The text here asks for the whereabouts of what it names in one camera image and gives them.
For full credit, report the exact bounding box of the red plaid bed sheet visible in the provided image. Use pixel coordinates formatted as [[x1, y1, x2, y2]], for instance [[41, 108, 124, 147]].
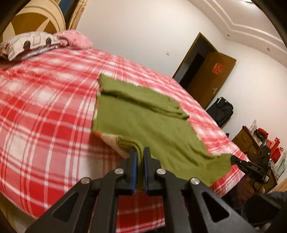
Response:
[[0, 46, 249, 233]]

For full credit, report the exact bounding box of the red gift bag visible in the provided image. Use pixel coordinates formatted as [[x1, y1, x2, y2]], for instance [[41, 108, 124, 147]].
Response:
[[270, 138, 280, 155], [275, 147, 285, 162]]

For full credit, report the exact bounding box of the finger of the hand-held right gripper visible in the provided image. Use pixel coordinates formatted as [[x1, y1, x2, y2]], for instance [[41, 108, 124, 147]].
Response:
[[230, 155, 247, 169]]

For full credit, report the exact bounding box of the brown wooden door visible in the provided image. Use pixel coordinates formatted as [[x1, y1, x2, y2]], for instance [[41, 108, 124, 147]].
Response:
[[186, 52, 237, 110]]

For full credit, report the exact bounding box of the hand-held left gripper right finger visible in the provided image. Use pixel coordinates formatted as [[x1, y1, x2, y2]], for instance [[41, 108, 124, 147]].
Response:
[[143, 147, 258, 233]]

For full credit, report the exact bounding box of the patterned white pillow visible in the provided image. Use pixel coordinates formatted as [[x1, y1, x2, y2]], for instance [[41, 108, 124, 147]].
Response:
[[0, 32, 62, 61]]

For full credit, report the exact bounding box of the black suitcase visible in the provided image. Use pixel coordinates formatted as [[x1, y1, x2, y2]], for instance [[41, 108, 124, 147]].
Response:
[[206, 97, 234, 128]]

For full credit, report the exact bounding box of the cream and brown headboard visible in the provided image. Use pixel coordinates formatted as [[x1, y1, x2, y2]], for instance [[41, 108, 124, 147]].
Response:
[[0, 0, 66, 43]]

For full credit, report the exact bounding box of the person's right hand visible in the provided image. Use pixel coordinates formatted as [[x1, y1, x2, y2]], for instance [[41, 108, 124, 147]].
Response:
[[238, 176, 266, 200]]

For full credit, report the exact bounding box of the dark framed window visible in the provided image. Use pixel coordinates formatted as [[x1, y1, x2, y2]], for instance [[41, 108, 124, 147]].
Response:
[[57, 0, 79, 18]]

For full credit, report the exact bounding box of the narrow beige floral curtain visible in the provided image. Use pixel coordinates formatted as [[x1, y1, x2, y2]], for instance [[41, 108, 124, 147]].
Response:
[[67, 0, 88, 30]]

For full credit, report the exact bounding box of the dark wooden door frame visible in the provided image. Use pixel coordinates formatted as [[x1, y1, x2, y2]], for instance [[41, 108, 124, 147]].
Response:
[[172, 32, 218, 90]]

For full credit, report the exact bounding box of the brown wooden cabinet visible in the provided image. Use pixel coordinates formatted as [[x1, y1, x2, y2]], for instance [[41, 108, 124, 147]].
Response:
[[232, 126, 278, 193]]

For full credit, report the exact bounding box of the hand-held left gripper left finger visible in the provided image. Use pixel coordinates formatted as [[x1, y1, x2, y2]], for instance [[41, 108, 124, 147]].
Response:
[[25, 147, 138, 233]]

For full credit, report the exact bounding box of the green striped knit sweater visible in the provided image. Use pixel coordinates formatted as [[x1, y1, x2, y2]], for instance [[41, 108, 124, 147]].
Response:
[[91, 73, 234, 189]]

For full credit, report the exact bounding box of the pink floral pillow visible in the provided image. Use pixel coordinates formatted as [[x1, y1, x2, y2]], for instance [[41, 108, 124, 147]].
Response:
[[54, 30, 93, 49]]

